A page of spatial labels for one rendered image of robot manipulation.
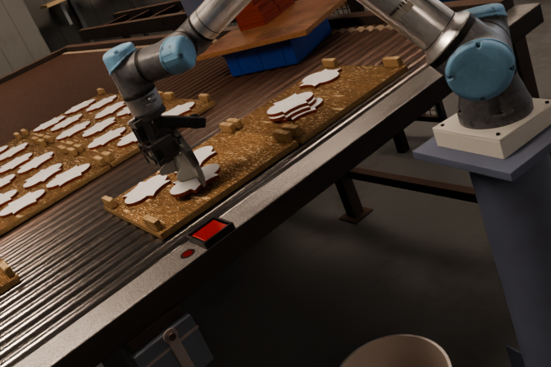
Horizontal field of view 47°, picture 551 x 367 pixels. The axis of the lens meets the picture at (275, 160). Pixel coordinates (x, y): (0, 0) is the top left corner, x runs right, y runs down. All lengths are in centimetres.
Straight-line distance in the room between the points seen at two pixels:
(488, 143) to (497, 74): 20
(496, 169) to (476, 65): 23
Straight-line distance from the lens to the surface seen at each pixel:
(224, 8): 139
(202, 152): 170
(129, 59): 138
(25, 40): 611
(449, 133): 138
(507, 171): 127
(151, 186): 164
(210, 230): 132
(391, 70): 178
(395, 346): 176
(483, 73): 117
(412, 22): 117
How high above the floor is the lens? 150
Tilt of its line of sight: 22 degrees down
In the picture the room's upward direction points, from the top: 23 degrees counter-clockwise
